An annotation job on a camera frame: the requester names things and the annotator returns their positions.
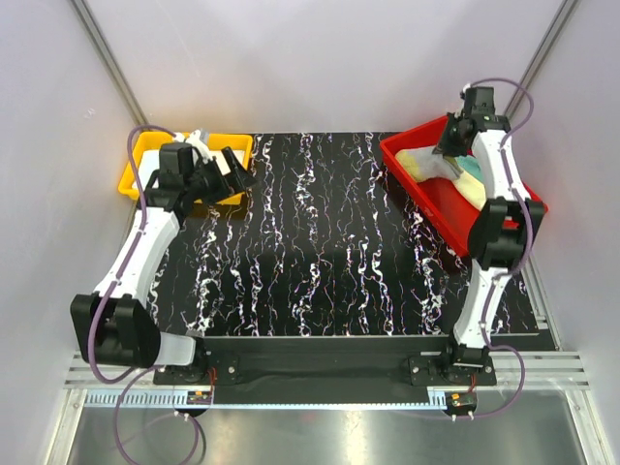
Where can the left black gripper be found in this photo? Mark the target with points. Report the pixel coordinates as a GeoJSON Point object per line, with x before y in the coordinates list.
{"type": "Point", "coordinates": [239, 177]}

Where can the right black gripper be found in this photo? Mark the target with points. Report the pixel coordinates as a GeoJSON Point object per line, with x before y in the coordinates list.
{"type": "Point", "coordinates": [447, 149]}

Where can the yellow-green towel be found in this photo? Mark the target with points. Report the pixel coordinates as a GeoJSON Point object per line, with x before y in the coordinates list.
{"type": "Point", "coordinates": [470, 188]}

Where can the light blue towel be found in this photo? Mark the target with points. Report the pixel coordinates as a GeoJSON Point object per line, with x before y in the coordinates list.
{"type": "Point", "coordinates": [149, 162]}

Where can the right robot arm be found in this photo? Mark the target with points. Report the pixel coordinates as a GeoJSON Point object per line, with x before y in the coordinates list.
{"type": "Point", "coordinates": [472, 329]}

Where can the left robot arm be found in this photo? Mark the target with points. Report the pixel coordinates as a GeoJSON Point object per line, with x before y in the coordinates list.
{"type": "Point", "coordinates": [112, 324]}

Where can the grey towel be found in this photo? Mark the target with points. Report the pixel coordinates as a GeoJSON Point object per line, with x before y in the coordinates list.
{"type": "Point", "coordinates": [436, 165]}

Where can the teal patterned towel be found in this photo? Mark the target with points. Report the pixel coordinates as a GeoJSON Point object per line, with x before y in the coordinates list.
{"type": "Point", "coordinates": [471, 165]}

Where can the red plastic bin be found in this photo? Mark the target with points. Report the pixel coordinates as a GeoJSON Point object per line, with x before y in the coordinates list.
{"type": "Point", "coordinates": [436, 203]}

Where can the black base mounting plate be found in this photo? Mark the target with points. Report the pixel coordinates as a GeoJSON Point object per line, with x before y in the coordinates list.
{"type": "Point", "coordinates": [415, 359]}

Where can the left small electronics board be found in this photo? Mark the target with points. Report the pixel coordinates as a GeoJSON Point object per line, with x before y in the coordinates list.
{"type": "Point", "coordinates": [200, 397]}

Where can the small electronics board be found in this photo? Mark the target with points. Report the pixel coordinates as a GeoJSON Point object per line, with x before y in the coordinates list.
{"type": "Point", "coordinates": [200, 397]}
{"type": "Point", "coordinates": [465, 400]}

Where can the right small electronics board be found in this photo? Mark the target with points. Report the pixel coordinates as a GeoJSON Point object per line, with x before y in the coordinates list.
{"type": "Point", "coordinates": [465, 400]}

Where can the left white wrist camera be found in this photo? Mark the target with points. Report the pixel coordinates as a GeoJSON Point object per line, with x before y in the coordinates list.
{"type": "Point", "coordinates": [199, 139]}

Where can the left corner aluminium post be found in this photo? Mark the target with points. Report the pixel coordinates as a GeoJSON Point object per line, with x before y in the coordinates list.
{"type": "Point", "coordinates": [103, 50]}

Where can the corner aluminium post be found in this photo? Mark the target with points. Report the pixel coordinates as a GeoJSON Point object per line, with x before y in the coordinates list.
{"type": "Point", "coordinates": [547, 44]}
{"type": "Point", "coordinates": [103, 50]}

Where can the right corner aluminium post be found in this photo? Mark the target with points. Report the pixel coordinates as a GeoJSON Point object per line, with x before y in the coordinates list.
{"type": "Point", "coordinates": [547, 44]}

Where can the aluminium frame rail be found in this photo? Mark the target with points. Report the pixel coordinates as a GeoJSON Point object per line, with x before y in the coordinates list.
{"type": "Point", "coordinates": [562, 372]}

